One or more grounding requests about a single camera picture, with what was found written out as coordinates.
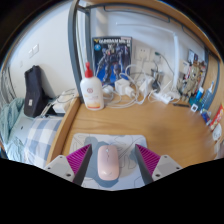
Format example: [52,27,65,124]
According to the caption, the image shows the beige robot figure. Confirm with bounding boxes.
[179,63,201,96]

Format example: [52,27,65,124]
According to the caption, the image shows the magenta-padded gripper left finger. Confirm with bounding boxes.
[43,143,94,187]

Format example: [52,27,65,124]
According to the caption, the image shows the white wall switch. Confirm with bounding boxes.
[28,43,40,58]

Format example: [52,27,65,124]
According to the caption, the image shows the grey metal shelf frame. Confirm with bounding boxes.
[67,0,221,104]

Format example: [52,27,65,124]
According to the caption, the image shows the robot model kit box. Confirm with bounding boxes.
[92,35,133,88]

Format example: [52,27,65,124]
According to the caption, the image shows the white lotion bottle red cap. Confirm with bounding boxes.
[79,61,105,111]

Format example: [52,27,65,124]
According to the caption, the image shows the red chips can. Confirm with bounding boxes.
[209,103,224,132]

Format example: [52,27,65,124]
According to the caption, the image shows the pink computer mouse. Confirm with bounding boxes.
[96,144,120,182]

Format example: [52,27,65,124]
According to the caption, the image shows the teal blanket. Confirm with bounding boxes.
[0,97,26,163]

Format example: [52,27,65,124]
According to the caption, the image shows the white power adapter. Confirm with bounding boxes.
[139,75,154,96]

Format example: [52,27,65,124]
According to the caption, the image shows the black bag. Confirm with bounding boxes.
[23,65,50,119]

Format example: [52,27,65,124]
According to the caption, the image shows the white mouse pad blue clouds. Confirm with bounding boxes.
[68,133,148,191]

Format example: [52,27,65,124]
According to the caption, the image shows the black pen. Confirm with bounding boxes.
[172,102,190,108]

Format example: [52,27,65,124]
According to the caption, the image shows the white wall socket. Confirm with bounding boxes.
[134,45,151,62]

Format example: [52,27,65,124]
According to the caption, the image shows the blue snack packet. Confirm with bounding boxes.
[200,108,213,124]

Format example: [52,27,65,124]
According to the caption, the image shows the white power strip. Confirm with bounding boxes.
[153,91,173,105]

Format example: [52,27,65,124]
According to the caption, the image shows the blue plaid pillow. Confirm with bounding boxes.
[23,116,64,169]

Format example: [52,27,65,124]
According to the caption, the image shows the white charger block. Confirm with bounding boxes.
[114,78,130,96]

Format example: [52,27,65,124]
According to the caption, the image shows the blue tube white cap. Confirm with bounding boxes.
[194,86,204,103]

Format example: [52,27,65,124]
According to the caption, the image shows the blue spray bottle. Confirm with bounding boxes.
[200,80,215,111]

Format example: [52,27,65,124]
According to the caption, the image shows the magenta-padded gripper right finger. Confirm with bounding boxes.
[133,144,183,186]

